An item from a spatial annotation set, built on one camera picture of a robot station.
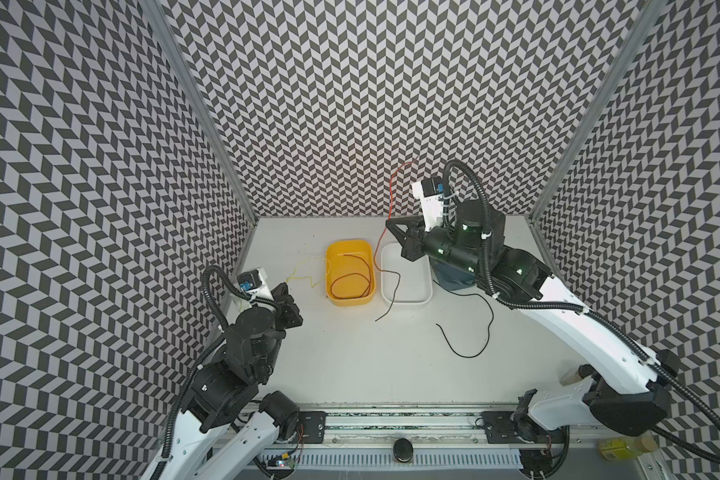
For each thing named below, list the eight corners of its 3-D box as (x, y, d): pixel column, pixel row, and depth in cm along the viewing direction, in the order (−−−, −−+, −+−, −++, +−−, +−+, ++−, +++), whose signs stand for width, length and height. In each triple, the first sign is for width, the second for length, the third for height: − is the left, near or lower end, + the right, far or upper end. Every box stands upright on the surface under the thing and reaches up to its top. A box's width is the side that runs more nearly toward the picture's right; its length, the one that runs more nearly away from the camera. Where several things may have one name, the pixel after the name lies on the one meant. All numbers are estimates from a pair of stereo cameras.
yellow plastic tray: (323, 306, 97) (320, 296, 92) (330, 248, 113) (328, 236, 107) (374, 306, 97) (374, 296, 92) (374, 248, 113) (374, 236, 107)
